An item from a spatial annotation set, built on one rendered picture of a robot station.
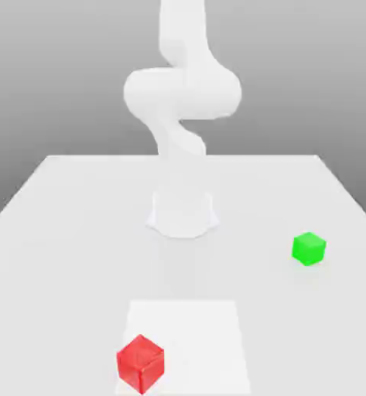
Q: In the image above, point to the small red cube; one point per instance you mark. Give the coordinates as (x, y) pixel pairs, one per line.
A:
(140, 363)

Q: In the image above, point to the small green cube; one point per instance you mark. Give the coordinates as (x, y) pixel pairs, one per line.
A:
(308, 249)

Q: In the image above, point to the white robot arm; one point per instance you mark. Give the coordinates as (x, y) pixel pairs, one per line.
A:
(182, 92)

